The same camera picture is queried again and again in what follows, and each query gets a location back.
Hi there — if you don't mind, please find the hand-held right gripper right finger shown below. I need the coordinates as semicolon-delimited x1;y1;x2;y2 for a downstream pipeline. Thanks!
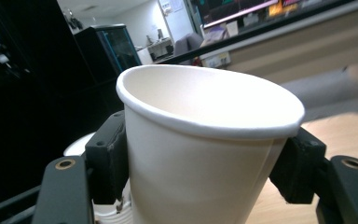
268;126;328;205

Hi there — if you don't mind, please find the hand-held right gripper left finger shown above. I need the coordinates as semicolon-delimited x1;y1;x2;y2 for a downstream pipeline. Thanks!
84;110;129;205

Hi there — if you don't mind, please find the stack of white paper cups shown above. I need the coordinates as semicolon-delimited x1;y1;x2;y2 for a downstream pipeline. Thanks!
62;132;133;224

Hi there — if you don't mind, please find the white paper cup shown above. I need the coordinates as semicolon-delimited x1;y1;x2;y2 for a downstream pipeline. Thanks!
115;63;306;224

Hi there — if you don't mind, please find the black cabinet with glass side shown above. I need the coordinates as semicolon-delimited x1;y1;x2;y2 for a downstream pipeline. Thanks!
74;23;143;87

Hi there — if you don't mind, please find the light wooden shelf unit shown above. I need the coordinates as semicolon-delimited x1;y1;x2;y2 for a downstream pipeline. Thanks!
199;0;358;86

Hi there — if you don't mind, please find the grey office chair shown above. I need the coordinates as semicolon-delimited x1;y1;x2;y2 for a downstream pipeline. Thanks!
172;32;205;62

